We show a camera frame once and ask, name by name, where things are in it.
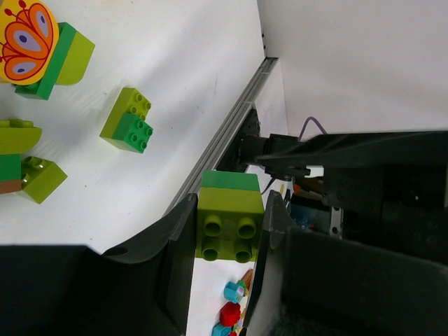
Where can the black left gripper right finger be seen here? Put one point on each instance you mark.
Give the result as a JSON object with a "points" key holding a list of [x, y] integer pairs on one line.
{"points": [[308, 283]]}

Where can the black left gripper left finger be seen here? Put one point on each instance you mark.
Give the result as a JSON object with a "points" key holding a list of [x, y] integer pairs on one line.
{"points": [[139, 287]]}

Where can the lime and green square brick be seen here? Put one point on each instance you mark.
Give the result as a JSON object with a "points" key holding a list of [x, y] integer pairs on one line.
{"points": [[230, 214]]}

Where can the dark green small brick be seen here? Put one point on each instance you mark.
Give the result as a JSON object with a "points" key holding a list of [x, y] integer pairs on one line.
{"points": [[133, 133]]}

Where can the lime long brick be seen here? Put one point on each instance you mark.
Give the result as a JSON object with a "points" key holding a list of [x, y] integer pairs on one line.
{"points": [[130, 100]]}

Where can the dark green plate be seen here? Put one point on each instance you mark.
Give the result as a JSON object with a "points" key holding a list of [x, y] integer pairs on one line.
{"points": [[43, 88]]}

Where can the lime curved brick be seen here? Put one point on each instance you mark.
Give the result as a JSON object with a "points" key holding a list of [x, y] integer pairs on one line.
{"points": [[77, 60], [18, 136]]}

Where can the yellow flower arch brick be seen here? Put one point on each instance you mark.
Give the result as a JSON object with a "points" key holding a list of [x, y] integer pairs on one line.
{"points": [[29, 34]]}

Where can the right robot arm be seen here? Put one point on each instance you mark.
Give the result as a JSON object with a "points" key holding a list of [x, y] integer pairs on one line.
{"points": [[385, 190]]}

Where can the small lime square brick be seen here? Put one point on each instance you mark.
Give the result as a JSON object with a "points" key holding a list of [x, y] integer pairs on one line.
{"points": [[40, 178]]}

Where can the brown flat long plate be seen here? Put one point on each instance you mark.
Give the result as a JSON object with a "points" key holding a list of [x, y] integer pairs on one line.
{"points": [[11, 186]]}

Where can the dark green rounded brick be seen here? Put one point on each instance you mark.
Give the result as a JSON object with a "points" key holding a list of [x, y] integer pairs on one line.
{"points": [[10, 167]]}

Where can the aluminium front rail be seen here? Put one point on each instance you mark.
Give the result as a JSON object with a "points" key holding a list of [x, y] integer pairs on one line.
{"points": [[225, 134]]}

